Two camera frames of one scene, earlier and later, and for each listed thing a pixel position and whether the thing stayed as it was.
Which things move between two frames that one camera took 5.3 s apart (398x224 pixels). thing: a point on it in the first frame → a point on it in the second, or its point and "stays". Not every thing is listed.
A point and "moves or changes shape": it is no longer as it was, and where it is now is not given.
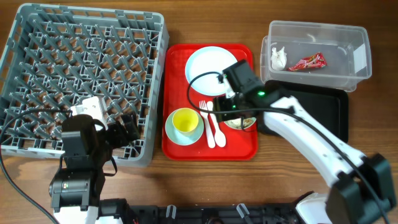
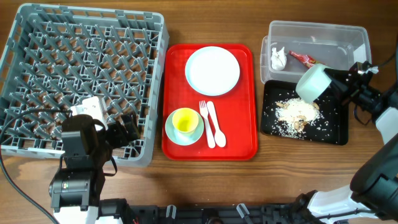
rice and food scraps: x=237 y=122 moves or changes shape
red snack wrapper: x=314 y=61 → x=305 y=60
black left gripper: x=122 y=139 stays
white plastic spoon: x=220 y=138 stays
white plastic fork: x=206 y=116 stays
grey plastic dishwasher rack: x=55 y=56 stays
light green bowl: x=237 y=123 → x=312 y=82
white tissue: x=278 y=59 stays
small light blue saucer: x=184 y=139 stays
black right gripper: x=220 y=109 → x=351 y=86
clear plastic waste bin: x=326 y=55 stays
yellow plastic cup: x=185 y=121 stays
